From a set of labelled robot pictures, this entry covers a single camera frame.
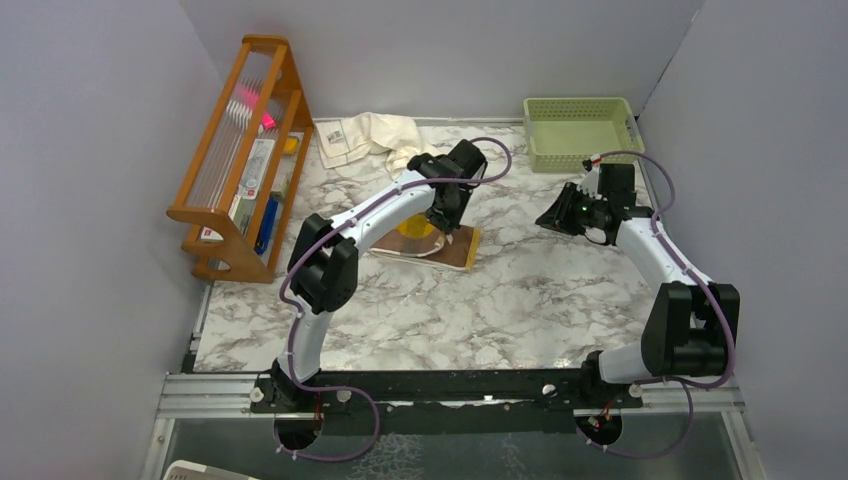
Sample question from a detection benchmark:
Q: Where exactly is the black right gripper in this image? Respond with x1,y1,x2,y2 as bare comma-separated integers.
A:
537,182,607,236

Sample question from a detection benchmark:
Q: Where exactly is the yellow brown bear towel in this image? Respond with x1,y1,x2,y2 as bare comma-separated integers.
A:
369,214,482,271

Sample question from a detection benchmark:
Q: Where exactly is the cream white towel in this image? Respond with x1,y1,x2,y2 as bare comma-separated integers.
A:
315,112,442,178

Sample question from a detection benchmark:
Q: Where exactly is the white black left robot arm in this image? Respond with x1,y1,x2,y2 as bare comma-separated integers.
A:
270,139,499,411

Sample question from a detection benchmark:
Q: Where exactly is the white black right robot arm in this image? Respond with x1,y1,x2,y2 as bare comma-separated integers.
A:
536,159,740,407

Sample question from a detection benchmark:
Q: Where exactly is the green perforated plastic basket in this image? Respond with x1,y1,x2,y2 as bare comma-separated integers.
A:
523,97,645,174

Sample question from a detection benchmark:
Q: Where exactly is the blue item in rack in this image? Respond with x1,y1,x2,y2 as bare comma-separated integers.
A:
254,196,279,255

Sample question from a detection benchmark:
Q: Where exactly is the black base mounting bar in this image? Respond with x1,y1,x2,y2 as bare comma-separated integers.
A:
249,368,643,435

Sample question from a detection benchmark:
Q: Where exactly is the wooden rack with rods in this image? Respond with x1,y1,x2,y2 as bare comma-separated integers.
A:
167,34,315,283

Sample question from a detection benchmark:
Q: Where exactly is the white tray corner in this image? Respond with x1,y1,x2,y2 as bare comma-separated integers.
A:
162,460,256,480

